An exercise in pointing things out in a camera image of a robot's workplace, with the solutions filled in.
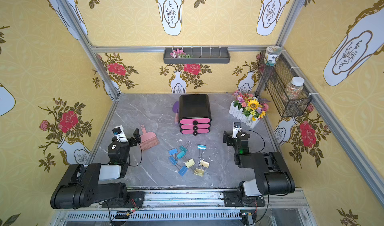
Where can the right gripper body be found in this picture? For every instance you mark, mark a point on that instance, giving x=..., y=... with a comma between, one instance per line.
x=227, y=137

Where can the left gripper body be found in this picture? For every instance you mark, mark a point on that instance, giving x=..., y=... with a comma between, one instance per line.
x=133, y=137

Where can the teal binder clip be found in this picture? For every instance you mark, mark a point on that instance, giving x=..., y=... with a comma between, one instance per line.
x=201, y=147
x=184, y=149
x=181, y=154

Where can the yellow binder clip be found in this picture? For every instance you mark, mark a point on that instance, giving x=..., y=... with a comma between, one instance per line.
x=204, y=164
x=190, y=163

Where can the gold binder clip bottom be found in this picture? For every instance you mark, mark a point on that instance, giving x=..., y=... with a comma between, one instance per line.
x=199, y=172

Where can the black pink drawer cabinet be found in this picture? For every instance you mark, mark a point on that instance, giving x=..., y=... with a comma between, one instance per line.
x=194, y=114

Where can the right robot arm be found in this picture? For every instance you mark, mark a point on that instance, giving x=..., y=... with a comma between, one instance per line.
x=272, y=176

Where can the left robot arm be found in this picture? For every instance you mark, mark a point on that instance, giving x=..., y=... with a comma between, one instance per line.
x=83, y=185

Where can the blue binder clip upper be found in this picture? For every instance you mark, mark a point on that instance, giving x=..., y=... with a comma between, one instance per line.
x=173, y=151

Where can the blue binder clip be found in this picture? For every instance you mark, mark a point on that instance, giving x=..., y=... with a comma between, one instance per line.
x=173, y=160
x=173, y=151
x=182, y=171

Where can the blue binder clip middle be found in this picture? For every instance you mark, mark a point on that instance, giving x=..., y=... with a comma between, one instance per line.
x=173, y=160

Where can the blue binder clip lower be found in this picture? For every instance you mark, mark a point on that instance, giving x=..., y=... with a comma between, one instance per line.
x=182, y=171

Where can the flower planter white fence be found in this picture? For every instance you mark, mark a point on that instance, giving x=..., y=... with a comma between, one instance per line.
x=248, y=108

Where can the purple toy shovel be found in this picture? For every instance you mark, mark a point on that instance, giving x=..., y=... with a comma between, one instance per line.
x=176, y=111

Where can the clear jar white lid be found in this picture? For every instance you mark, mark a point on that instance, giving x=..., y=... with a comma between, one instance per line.
x=293, y=89

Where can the pink flowers on shelf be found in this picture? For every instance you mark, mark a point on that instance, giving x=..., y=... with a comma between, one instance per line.
x=179, y=53

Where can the jar with green label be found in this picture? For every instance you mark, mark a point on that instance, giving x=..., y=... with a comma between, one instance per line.
x=272, y=55

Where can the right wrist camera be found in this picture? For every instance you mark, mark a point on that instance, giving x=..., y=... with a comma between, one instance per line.
x=236, y=129

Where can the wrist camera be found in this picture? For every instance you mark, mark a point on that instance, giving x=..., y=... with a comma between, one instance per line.
x=236, y=129
x=118, y=134

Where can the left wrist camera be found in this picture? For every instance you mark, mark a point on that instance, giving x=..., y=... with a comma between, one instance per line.
x=118, y=134

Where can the black wire basket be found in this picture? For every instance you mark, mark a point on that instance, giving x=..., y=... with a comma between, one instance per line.
x=274, y=80

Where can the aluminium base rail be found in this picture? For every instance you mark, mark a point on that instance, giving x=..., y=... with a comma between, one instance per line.
x=194, y=206

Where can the grey wall shelf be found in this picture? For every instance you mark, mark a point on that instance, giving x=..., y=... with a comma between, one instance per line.
x=200, y=55

